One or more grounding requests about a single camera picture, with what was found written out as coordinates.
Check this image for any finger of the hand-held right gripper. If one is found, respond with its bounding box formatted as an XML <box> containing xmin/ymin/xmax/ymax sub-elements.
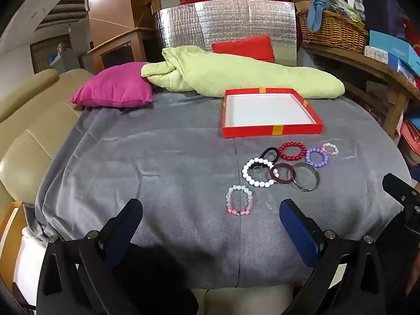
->
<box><xmin>382</xmin><ymin>172</ymin><xmax>420</xmax><ymax>211</ymax></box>

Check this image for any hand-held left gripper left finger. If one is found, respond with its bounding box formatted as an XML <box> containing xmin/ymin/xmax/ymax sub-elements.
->
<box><xmin>37</xmin><ymin>198</ymin><xmax>145</xmax><ymax>315</ymax></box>

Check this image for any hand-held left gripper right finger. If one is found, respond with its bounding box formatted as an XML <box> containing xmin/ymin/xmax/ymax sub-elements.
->
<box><xmin>279</xmin><ymin>198</ymin><xmax>386</xmax><ymax>315</ymax></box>

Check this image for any silver bangle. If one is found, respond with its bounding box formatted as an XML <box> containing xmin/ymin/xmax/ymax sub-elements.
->
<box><xmin>291</xmin><ymin>162</ymin><xmax>319</xmax><ymax>192</ymax></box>

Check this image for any dark red hair tie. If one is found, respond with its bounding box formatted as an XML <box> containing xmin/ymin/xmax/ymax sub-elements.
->
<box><xmin>270</xmin><ymin>163</ymin><xmax>295</xmax><ymax>184</ymax></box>

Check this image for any clear and pink bead bracelet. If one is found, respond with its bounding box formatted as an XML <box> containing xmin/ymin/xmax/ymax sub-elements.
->
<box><xmin>226</xmin><ymin>185</ymin><xmax>254</xmax><ymax>216</ymax></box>

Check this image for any purple bead bracelet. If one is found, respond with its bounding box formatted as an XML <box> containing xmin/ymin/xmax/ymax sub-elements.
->
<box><xmin>305</xmin><ymin>148</ymin><xmax>329</xmax><ymax>169</ymax></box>

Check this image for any red bead bracelet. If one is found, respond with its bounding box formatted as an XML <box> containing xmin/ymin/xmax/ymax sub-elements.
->
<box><xmin>279</xmin><ymin>141</ymin><xmax>307</xmax><ymax>162</ymax></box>

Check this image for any white bead bracelet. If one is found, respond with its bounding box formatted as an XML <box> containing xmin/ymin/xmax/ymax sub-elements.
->
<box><xmin>242</xmin><ymin>158</ymin><xmax>279</xmax><ymax>188</ymax></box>

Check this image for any black hair tie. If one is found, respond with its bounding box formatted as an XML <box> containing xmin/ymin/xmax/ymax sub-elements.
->
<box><xmin>261</xmin><ymin>146</ymin><xmax>283</xmax><ymax>165</ymax></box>

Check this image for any red shallow box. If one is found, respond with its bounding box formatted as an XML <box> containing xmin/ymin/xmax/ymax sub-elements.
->
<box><xmin>222</xmin><ymin>87</ymin><xmax>324</xmax><ymax>138</ymax></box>

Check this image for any coral pink bag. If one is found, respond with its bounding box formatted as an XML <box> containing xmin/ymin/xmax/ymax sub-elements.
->
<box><xmin>398</xmin><ymin>118</ymin><xmax>420</xmax><ymax>171</ymax></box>

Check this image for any grey bed cover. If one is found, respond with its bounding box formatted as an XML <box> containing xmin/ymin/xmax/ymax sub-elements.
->
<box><xmin>34</xmin><ymin>92</ymin><xmax>412</xmax><ymax>289</ymax></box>

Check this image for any wooden side table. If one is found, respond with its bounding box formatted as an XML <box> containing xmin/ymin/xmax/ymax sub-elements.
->
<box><xmin>300</xmin><ymin>41</ymin><xmax>420</xmax><ymax>138</ymax></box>

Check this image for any blue striped box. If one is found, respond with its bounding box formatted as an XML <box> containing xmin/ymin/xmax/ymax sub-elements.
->
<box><xmin>390</xmin><ymin>56</ymin><xmax>420</xmax><ymax>89</ymax></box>

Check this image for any white patterned box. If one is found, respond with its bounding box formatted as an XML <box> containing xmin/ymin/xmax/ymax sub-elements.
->
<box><xmin>364</xmin><ymin>45</ymin><xmax>389</xmax><ymax>64</ymax></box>

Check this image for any beige sofa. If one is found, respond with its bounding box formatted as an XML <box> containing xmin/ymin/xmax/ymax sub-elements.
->
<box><xmin>0</xmin><ymin>68</ymin><xmax>96</xmax><ymax>237</ymax></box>

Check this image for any light blue box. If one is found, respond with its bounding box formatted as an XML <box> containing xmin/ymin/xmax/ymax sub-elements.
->
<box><xmin>369</xmin><ymin>30</ymin><xmax>420</xmax><ymax>69</ymax></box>

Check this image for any magenta pillow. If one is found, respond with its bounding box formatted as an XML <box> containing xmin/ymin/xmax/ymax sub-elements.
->
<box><xmin>70</xmin><ymin>62</ymin><xmax>155</xmax><ymax>108</ymax></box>

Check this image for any light green long pillow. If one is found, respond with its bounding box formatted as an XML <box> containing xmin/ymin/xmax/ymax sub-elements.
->
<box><xmin>141</xmin><ymin>46</ymin><xmax>345</xmax><ymax>99</ymax></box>

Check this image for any wicker basket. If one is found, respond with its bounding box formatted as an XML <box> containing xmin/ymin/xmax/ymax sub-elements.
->
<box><xmin>296</xmin><ymin>8</ymin><xmax>370</xmax><ymax>54</ymax></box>

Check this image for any navy bag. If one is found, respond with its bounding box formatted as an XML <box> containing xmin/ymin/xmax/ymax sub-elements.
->
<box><xmin>361</xmin><ymin>0</ymin><xmax>414</xmax><ymax>40</ymax></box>

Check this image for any red pillow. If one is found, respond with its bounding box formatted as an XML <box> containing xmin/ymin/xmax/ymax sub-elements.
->
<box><xmin>211</xmin><ymin>35</ymin><xmax>275</xmax><ymax>64</ymax></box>

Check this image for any blue cloth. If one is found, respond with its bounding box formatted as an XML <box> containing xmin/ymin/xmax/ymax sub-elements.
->
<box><xmin>307</xmin><ymin>0</ymin><xmax>338</xmax><ymax>33</ymax></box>

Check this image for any wooden cabinet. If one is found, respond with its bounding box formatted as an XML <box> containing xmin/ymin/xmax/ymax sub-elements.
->
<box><xmin>87</xmin><ymin>0</ymin><xmax>155</xmax><ymax>76</ymax></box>

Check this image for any silver foil board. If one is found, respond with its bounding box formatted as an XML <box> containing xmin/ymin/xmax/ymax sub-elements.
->
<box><xmin>153</xmin><ymin>0</ymin><xmax>298</xmax><ymax>68</ymax></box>

